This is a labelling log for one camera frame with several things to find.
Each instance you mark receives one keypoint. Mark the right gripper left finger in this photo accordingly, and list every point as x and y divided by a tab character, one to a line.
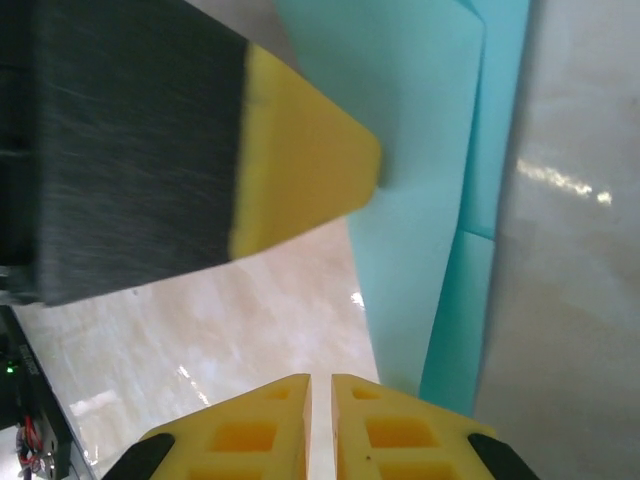
240	440

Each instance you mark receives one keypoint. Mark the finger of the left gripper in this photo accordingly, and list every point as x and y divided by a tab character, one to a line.
200	175

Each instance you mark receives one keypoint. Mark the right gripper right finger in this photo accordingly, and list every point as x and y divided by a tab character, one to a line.
400	440

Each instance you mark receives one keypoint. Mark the teal square paper sheet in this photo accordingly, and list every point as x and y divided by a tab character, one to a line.
425	150

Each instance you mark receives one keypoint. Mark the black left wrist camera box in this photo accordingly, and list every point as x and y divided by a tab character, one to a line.
35	385

